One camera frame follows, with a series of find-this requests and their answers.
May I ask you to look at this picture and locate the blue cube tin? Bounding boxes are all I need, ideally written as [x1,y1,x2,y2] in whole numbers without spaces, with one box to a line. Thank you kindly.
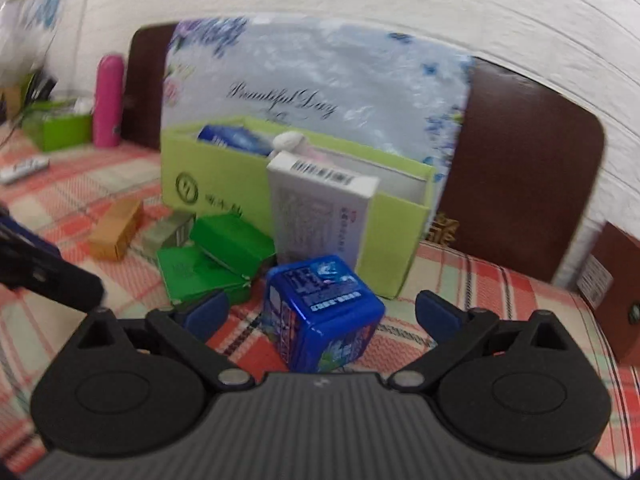
[262,255,385,373]

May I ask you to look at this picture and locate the brown wooden headboard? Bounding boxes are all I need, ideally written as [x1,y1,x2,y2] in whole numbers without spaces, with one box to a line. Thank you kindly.
[122,23,604,281]

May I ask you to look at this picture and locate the white orange medicine box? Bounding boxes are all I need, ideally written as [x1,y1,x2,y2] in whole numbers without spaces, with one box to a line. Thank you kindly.
[267,152,380,269]

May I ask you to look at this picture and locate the floral plastic bag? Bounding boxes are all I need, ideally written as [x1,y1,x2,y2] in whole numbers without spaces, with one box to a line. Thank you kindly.
[160,15,475,187]

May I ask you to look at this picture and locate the brown cardboard box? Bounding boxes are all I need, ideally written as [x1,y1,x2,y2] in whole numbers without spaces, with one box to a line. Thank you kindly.
[576,222,640,367]

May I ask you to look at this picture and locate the pink thermos bottle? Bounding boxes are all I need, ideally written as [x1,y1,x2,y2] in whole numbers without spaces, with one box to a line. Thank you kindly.
[92,53,125,148]

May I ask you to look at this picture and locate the white remote control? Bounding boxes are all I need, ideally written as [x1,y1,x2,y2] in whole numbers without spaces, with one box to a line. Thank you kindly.
[0,155,50,185]

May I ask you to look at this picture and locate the small gold box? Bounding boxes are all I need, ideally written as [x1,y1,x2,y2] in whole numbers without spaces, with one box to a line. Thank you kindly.
[88,198,143,261]

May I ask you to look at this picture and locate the olive grey small box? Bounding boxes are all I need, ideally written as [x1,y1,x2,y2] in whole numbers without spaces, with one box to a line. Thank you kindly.
[141,211,195,260]

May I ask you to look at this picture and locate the blue box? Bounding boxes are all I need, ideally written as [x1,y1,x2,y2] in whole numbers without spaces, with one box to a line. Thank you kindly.
[198,125,272,157]

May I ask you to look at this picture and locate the light green organizer box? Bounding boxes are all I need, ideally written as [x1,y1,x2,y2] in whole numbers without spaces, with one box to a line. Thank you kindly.
[160,119,435,299]

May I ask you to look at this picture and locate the white tube in organizer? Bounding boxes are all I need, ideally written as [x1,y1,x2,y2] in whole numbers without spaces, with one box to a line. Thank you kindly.
[272,130,322,160]

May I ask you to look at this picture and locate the green tissue box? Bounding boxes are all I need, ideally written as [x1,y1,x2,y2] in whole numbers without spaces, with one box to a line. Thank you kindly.
[22,101,92,153]

